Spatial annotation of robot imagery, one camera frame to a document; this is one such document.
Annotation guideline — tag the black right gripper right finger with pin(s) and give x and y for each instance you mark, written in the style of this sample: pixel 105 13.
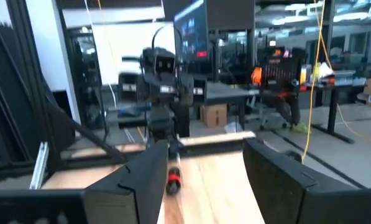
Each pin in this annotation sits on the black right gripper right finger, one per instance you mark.
pixel 281 193

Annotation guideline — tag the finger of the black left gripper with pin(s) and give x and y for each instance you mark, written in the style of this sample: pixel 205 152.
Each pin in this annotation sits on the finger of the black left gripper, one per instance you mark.
pixel 168 98
pixel 149 98

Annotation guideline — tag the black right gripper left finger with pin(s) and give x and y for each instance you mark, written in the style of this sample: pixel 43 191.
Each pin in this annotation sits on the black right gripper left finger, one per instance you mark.
pixel 135 186

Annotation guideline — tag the dark grey desk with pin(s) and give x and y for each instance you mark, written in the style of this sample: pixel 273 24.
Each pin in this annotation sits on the dark grey desk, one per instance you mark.
pixel 225 91

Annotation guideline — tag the green-yellow cloth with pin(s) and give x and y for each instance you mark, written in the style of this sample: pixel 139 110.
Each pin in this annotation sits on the green-yellow cloth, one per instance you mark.
pixel 301 128

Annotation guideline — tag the black computer monitor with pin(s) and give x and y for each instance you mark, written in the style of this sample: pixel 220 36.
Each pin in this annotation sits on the black computer monitor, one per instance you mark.
pixel 191 34

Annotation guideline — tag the black standing desk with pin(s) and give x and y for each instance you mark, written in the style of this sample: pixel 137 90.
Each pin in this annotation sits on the black standing desk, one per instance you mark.
pixel 332 109

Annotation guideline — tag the black office chair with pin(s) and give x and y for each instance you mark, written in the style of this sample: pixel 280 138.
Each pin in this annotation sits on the black office chair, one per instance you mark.
pixel 278 74

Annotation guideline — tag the orange-yellow bottle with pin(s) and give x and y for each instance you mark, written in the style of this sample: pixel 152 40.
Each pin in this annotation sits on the orange-yellow bottle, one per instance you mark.
pixel 303 74

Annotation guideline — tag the yellow-green bottle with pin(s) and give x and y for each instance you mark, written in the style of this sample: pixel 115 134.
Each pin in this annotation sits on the yellow-green bottle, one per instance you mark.
pixel 315 72

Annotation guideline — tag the grey laptop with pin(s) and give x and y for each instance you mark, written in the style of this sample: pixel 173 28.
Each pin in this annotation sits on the grey laptop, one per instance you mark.
pixel 343 77

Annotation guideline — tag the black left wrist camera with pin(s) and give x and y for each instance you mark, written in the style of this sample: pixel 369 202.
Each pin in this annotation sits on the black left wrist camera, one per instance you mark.
pixel 160 63

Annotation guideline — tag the black aluminium table frame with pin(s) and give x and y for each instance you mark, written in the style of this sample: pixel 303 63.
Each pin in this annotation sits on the black aluminium table frame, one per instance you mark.
pixel 213 149

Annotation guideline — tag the silver metal bracket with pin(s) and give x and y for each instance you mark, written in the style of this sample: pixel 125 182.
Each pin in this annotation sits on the silver metal bracket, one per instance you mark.
pixel 39 166

